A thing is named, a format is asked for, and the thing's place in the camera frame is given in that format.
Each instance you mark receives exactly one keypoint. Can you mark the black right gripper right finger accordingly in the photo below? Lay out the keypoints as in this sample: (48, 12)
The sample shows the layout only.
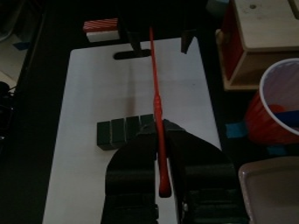
(206, 175)

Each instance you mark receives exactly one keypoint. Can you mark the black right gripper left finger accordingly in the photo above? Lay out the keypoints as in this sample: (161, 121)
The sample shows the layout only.
(130, 175)

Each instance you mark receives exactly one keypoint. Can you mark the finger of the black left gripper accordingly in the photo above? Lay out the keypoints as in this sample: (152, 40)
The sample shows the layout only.
(134, 40)
(188, 40)

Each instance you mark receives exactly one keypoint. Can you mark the dark green sushi roll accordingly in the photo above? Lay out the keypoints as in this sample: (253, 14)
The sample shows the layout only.
(121, 131)

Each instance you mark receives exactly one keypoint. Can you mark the red toy knife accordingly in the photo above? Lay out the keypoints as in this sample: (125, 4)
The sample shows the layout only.
(157, 110)

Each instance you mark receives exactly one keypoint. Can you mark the white cutting board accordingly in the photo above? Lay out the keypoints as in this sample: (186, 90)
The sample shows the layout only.
(117, 96)

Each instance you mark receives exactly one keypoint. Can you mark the red and white toy block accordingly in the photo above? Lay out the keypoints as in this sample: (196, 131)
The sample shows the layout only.
(101, 30)

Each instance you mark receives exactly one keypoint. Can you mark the blue tape mark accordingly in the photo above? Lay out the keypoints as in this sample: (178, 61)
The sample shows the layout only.
(237, 129)
(277, 150)

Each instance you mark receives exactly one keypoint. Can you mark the wooden box with red side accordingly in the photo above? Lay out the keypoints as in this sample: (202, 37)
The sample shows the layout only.
(261, 40)

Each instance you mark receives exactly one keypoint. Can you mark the red plastic cup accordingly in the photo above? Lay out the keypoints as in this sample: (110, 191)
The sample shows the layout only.
(274, 105)

